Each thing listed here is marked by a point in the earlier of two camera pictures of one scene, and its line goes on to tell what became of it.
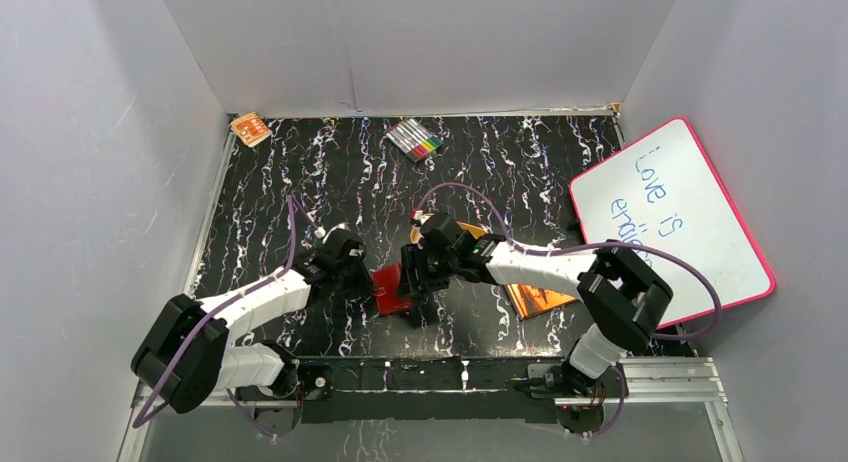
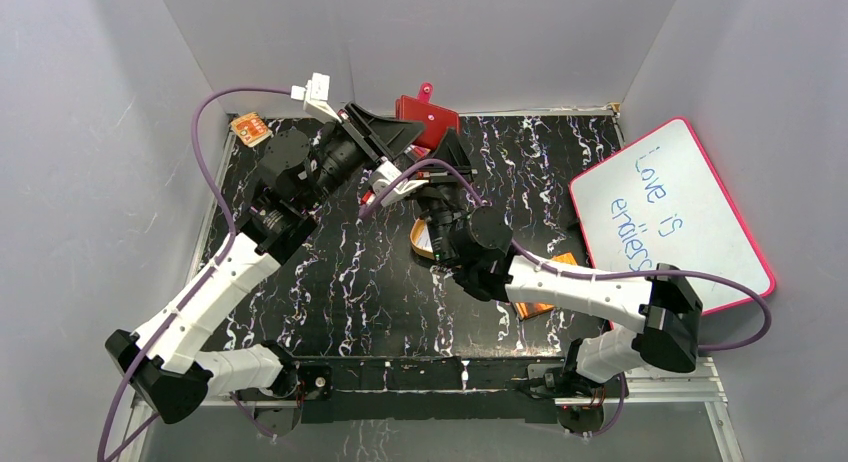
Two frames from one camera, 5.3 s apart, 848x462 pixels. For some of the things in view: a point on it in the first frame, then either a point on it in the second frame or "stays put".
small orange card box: [251, 128] stays put
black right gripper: [412, 256] → [451, 152]
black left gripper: [361, 283] → [365, 141]
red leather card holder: [386, 281] → [436, 119]
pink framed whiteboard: [663, 192] stays put
